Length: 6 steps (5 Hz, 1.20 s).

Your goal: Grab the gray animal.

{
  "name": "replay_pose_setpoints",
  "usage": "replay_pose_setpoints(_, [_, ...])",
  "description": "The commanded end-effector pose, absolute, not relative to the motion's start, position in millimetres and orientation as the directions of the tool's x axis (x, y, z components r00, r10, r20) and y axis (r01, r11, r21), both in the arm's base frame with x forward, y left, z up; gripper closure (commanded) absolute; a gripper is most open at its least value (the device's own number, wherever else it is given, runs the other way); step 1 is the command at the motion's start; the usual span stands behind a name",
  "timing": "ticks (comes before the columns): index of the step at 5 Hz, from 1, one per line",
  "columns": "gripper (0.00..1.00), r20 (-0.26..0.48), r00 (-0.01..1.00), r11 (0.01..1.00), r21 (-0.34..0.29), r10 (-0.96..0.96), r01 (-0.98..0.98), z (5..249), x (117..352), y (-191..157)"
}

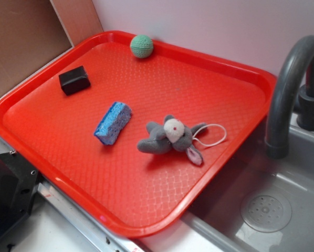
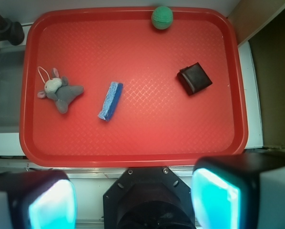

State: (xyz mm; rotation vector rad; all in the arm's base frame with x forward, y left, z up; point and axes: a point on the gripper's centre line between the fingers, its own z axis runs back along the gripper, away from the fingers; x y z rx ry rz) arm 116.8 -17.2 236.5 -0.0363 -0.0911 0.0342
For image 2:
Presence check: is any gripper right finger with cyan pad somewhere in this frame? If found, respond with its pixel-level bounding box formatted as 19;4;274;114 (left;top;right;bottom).
191;152;285;229

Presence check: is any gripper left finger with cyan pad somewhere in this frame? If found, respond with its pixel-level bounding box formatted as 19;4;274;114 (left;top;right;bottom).
0;170;77;229

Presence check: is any gray plush mouse toy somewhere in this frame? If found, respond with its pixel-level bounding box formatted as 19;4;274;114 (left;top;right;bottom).
37;66;84;114

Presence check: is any black leather wallet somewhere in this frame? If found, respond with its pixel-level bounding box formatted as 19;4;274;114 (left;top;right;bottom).
176;62;213;96

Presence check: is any red plastic tray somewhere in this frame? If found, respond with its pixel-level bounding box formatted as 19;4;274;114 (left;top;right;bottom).
20;7;248;167

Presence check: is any blue sponge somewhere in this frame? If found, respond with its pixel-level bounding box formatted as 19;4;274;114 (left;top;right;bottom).
98;82;123;122

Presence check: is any metal sink basin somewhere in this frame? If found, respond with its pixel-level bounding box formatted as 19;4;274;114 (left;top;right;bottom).
0;46;25;133

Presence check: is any black faucet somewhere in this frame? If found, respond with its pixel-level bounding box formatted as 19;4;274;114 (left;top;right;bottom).
0;15;25;46

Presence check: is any green ball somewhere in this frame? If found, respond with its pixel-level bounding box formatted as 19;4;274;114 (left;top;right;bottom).
151;6;173;30

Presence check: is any black octagonal mount plate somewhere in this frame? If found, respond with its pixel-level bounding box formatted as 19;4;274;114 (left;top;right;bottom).
103;167;196;229

